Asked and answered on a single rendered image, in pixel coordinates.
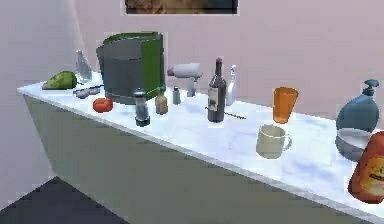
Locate red tomato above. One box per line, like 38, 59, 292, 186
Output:
92, 97, 114, 114

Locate dark wine bottle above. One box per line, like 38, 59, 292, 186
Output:
207, 57, 228, 124

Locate grey metal utensil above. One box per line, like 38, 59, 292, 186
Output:
72, 85, 102, 99

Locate white paper towel holder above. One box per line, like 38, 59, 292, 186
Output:
167, 63, 204, 98

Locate grey and green appliance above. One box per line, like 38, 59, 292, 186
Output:
96, 31, 166, 105

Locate small brown shaker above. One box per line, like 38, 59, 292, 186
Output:
154, 87, 169, 116

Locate cream mug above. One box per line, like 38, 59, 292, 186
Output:
255, 124, 293, 160

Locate small grey shaker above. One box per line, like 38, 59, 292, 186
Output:
172, 86, 182, 106

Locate orange glass cup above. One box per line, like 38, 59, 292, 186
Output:
273, 86, 300, 125

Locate framed wall picture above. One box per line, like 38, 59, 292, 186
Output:
124, 0, 240, 16

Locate clear spray bottle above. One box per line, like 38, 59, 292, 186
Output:
225, 64, 238, 107

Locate white top grey counter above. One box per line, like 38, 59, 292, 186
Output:
17, 71, 384, 224

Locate dark pepper mill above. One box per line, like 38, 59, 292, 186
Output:
133, 88, 151, 128

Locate red bread bag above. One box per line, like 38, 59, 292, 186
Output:
347, 130, 384, 205

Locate clear glass vase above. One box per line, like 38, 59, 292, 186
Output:
74, 49, 93, 83

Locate thin green pencil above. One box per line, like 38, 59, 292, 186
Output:
204, 106, 247, 120

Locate green lettuce head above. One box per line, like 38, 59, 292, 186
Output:
41, 70, 78, 91

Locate grey metal bowl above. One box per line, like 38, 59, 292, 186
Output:
334, 128, 374, 162

